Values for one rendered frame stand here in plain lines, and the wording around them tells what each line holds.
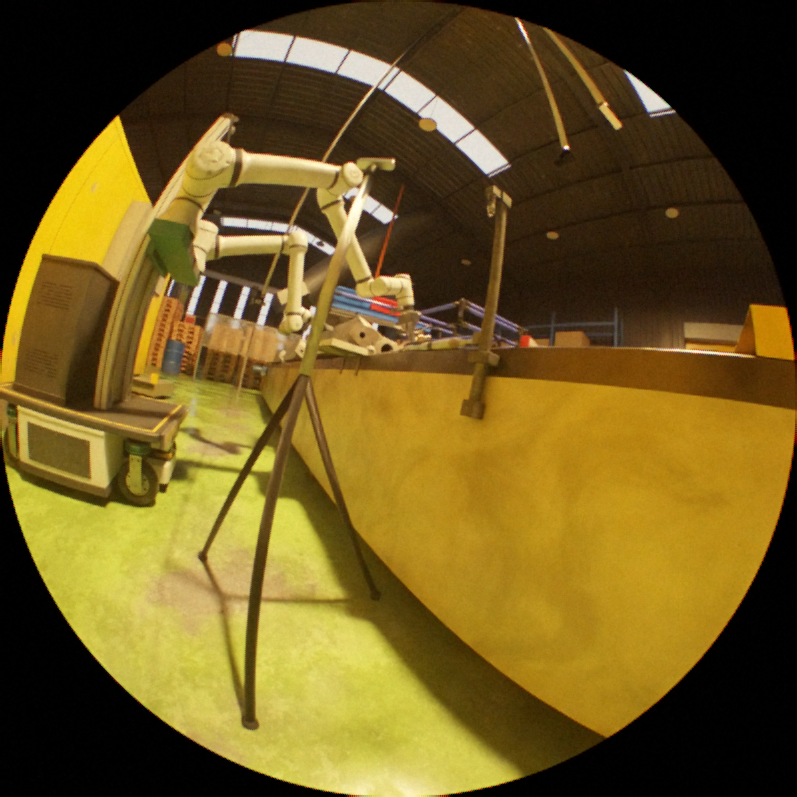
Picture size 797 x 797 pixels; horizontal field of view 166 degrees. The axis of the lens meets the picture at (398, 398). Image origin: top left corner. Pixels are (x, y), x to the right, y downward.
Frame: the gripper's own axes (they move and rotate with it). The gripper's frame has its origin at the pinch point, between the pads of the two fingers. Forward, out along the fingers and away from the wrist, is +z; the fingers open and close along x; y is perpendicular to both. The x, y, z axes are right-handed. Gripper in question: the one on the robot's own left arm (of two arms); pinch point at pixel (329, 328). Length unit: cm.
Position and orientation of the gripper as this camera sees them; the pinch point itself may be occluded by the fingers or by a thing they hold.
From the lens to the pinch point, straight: 191.3
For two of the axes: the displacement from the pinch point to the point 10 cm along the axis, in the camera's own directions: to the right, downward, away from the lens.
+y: 3.6, -9.3, 1.0
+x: -5.2, -1.1, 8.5
